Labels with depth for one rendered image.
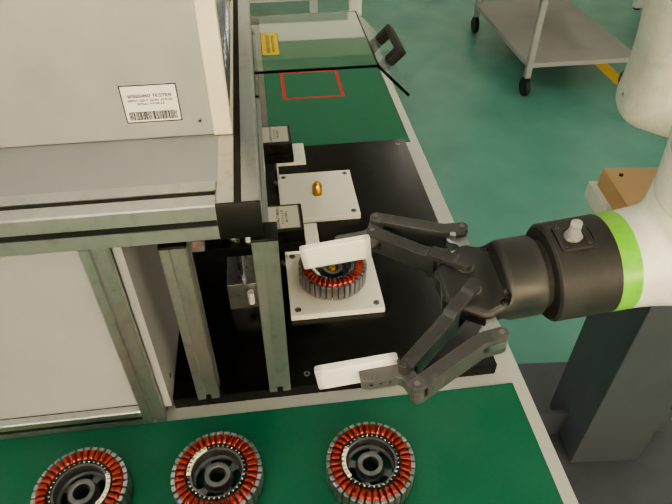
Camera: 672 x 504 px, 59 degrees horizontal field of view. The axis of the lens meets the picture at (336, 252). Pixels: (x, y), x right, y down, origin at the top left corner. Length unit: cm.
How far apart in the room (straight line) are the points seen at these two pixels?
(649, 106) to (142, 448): 97
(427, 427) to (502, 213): 171
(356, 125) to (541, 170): 146
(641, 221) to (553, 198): 206
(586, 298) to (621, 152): 252
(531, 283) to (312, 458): 42
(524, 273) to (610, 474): 130
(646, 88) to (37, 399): 104
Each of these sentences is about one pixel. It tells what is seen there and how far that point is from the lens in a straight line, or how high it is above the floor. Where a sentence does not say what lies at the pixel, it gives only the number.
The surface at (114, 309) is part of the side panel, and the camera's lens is 73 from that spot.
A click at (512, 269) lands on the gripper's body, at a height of 112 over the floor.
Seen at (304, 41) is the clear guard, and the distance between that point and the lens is 108.
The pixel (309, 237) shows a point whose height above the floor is 88.
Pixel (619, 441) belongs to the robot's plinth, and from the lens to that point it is 173.
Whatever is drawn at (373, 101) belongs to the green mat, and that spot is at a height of 75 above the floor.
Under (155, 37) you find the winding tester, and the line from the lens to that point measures 68.
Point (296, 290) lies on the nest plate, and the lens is 97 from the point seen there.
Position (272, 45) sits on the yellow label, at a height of 107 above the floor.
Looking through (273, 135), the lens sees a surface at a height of 92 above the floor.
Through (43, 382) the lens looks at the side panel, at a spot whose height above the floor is 85.
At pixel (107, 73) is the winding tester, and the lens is 70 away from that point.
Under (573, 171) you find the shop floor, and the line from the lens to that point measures 283.
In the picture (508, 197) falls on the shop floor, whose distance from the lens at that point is 258.
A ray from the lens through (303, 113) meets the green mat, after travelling 151.
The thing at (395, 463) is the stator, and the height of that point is 78.
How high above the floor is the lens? 148
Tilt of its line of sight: 42 degrees down
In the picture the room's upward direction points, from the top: straight up
